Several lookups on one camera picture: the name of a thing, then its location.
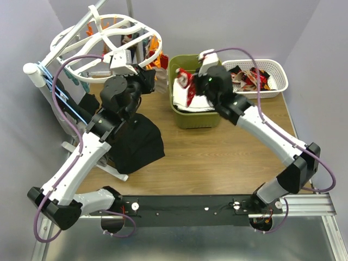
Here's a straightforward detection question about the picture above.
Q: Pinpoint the red snowflake sock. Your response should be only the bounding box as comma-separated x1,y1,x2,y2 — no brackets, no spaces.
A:
176,68,196,107

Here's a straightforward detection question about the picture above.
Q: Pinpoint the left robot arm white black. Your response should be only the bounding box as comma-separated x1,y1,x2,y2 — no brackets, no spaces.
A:
27,66,156,231

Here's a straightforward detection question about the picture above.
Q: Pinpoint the brown argyle sock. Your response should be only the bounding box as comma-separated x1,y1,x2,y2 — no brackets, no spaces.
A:
231,67,257,91

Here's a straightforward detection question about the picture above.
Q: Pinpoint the purple cable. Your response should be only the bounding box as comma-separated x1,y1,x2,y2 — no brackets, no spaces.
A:
202,47,337,192
33,54,105,243

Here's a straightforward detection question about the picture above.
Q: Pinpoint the white perforated basket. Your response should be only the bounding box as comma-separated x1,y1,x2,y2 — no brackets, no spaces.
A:
222,59,289,98

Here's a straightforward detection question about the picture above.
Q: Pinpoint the grey beige sock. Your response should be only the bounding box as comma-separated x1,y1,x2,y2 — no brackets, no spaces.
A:
154,54,169,94

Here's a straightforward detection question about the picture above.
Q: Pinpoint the white folded cloth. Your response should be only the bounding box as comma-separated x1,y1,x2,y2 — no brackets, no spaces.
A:
172,79,214,113

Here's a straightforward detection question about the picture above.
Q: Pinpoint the black garment pile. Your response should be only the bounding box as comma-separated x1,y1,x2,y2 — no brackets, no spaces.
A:
78,92,165,175

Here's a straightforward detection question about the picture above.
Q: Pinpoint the green plastic bin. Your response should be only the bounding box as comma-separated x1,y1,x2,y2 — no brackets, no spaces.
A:
167,54,221,129

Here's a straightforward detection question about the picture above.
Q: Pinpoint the aluminium frame rail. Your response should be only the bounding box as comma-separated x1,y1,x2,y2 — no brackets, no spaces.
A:
32,194,347,260

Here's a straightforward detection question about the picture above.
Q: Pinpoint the white drying rack stand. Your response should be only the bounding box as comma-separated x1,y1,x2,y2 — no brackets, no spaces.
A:
22,0,145,182

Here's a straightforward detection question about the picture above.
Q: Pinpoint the white round sock hanger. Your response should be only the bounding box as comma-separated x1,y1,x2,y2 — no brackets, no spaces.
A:
44,1,163,83

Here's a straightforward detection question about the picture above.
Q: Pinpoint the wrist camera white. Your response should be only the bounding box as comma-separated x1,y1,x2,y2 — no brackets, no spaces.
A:
198,49,220,77
103,49,138,76

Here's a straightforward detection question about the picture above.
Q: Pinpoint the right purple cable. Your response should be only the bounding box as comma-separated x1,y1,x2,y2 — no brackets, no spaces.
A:
202,47,337,192

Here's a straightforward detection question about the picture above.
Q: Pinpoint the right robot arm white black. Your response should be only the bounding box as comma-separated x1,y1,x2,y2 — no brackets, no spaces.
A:
193,65,320,213

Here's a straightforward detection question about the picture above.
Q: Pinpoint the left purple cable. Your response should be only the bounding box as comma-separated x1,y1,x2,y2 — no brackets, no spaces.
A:
33,54,105,243

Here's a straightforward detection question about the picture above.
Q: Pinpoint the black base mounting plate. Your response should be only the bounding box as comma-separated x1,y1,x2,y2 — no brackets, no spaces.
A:
116,194,283,227

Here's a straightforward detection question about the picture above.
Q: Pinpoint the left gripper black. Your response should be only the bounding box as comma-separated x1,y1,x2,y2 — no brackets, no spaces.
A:
117,64,157,120

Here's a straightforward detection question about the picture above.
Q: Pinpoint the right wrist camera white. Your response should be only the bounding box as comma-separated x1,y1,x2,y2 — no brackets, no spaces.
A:
198,49,220,77

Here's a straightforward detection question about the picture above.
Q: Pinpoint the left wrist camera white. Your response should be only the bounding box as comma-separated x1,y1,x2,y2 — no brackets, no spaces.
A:
103,49,138,76

